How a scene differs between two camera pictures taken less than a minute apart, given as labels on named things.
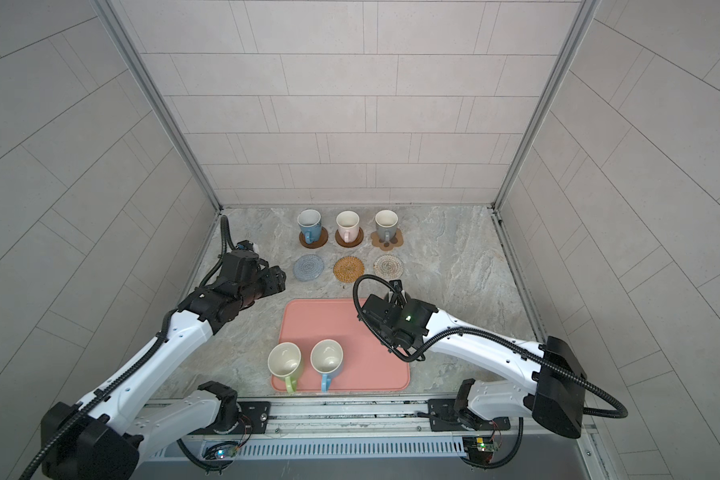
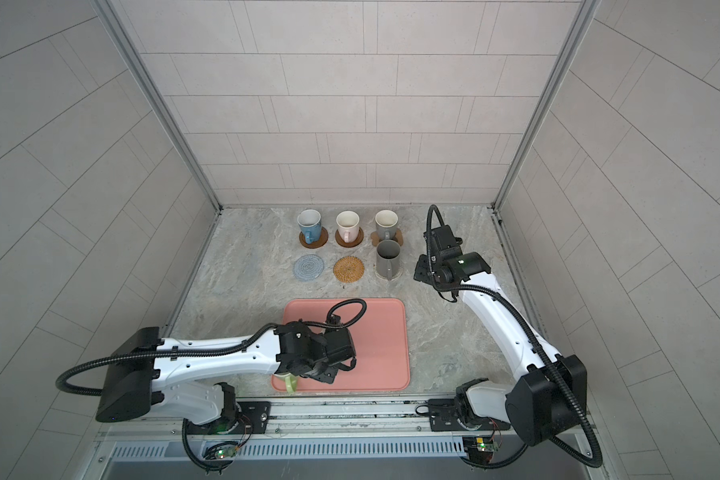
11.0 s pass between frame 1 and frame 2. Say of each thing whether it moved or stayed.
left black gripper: moved
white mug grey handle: stayed
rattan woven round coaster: stayed
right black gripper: moved
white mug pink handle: stayed
